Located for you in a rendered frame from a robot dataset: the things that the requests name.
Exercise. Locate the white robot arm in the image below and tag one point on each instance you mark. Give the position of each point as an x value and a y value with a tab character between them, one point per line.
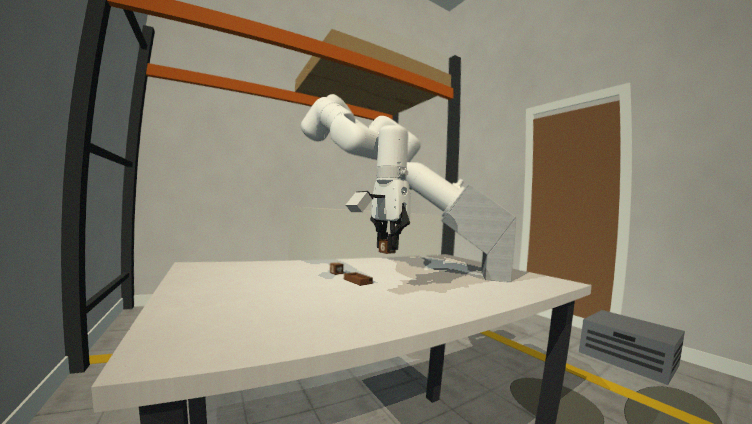
390	146

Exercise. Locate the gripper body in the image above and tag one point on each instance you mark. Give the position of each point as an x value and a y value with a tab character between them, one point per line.
396	192

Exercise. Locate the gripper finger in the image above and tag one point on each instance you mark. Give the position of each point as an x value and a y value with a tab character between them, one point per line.
393	238
380	229

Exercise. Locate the brown wooden cube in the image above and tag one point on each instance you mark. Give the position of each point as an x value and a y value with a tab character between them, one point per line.
383	244
336	268

